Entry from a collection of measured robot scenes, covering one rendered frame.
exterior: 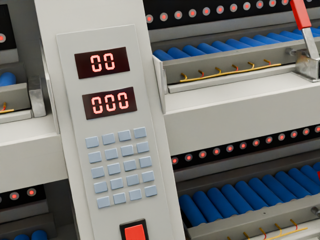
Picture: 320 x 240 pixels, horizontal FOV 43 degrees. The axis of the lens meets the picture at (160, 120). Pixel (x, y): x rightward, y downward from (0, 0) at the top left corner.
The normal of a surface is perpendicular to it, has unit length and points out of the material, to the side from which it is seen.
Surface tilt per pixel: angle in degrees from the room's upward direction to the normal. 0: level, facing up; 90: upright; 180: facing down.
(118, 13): 90
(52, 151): 111
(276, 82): 21
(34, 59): 90
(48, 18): 90
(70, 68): 90
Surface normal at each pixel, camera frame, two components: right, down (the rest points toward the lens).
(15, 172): 0.29, 0.36
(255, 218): -0.07, -0.91
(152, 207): 0.25, 0.00
